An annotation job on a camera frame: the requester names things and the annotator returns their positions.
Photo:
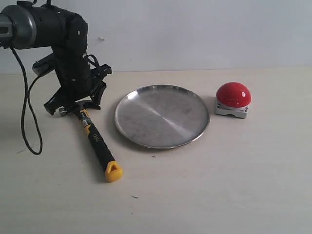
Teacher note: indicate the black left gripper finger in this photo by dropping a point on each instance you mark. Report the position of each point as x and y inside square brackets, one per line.
[96, 97]
[63, 98]

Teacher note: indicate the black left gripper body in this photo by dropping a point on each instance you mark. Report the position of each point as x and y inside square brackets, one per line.
[79, 73]

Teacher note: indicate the yellow black claw hammer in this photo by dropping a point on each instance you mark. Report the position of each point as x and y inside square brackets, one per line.
[112, 170]

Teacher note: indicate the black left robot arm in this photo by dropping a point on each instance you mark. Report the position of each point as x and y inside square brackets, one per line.
[24, 26]

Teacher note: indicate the red dome button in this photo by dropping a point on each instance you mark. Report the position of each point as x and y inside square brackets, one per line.
[233, 99]

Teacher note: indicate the round steel plate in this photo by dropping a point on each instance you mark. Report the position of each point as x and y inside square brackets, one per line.
[162, 116]

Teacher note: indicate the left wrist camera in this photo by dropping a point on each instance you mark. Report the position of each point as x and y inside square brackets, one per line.
[44, 66]

